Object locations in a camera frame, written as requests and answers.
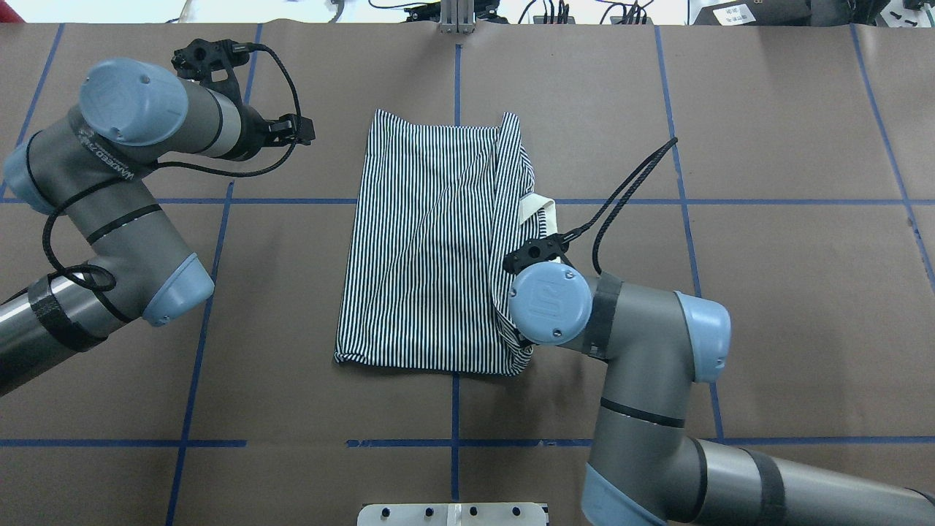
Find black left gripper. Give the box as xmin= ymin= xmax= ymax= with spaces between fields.
xmin=172 ymin=39 xmax=316 ymax=162

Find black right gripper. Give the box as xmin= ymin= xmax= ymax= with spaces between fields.
xmin=502 ymin=234 xmax=571 ymax=274

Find navy white striped polo shirt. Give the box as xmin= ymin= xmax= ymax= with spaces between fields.
xmin=334 ymin=110 xmax=557 ymax=376

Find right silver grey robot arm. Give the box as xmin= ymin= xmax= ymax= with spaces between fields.
xmin=502 ymin=234 xmax=934 ymax=525

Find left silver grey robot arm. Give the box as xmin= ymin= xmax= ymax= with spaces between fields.
xmin=1 ymin=39 xmax=315 ymax=395

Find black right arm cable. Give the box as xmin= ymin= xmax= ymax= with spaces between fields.
xmin=559 ymin=137 xmax=679 ymax=277

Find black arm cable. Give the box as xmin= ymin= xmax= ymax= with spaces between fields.
xmin=559 ymin=137 xmax=679 ymax=277
xmin=42 ymin=42 xmax=304 ymax=324

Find grey aluminium frame post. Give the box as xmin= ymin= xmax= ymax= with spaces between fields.
xmin=438 ymin=0 xmax=476 ymax=34

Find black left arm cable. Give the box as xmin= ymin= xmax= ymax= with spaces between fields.
xmin=42 ymin=42 xmax=304 ymax=324

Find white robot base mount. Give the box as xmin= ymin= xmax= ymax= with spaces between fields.
xmin=356 ymin=502 xmax=550 ymax=525

